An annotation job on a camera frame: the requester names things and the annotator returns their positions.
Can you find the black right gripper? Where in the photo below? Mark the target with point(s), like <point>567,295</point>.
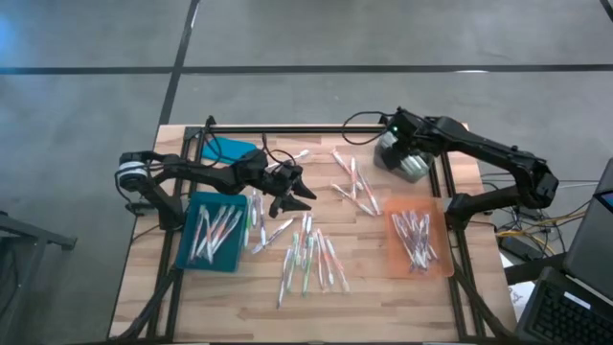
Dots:
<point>407,154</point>

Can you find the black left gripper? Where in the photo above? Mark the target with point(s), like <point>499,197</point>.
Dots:
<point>258,172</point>

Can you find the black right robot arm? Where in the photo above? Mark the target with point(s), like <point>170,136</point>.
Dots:
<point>503,153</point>

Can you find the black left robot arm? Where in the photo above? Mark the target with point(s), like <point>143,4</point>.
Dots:
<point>191,172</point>

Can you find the grey plastic bin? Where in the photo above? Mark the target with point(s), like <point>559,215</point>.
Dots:
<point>416,177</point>

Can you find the blue plastic lid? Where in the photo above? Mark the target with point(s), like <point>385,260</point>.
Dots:
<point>234,148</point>

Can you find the blue plastic bin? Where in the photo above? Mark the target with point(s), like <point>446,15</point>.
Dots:
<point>230,261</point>

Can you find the cardboard box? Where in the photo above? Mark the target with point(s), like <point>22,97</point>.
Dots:
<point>443,270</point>

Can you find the black power strip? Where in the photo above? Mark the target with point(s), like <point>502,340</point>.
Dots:
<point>519,248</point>

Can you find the white paper sheet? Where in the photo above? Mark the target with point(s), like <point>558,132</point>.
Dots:
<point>519,293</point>

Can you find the black laptop computer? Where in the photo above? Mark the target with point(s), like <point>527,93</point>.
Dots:
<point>565,316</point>

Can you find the grey metal stand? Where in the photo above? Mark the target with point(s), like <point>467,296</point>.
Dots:
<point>38,235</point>

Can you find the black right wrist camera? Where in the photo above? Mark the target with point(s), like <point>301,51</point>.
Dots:
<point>397,125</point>

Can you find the black table bracket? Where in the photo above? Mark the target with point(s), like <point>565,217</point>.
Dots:
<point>211,121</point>

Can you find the black metal floor frame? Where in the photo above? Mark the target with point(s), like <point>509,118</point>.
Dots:
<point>531,270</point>

